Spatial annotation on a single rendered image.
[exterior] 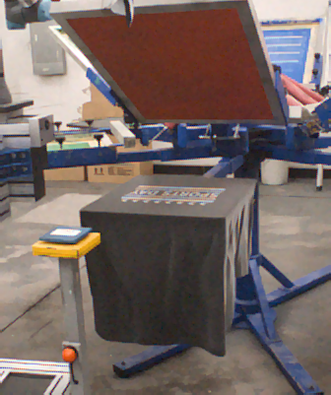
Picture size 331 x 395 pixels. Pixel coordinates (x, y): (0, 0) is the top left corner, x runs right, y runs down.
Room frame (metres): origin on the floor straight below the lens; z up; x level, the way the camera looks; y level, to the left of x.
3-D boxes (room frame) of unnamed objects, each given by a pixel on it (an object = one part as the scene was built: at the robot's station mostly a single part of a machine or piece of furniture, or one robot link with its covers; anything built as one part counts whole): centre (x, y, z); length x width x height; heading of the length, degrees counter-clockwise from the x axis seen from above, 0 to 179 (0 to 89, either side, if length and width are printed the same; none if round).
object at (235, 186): (1.90, -0.02, 0.95); 0.48 x 0.44 x 0.01; 161
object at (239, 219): (1.84, -0.22, 0.74); 0.46 x 0.04 x 0.42; 161
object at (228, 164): (2.37, -0.19, 0.89); 1.24 x 0.06 x 0.06; 161
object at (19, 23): (2.27, 0.51, 1.56); 0.11 x 0.08 x 0.11; 55
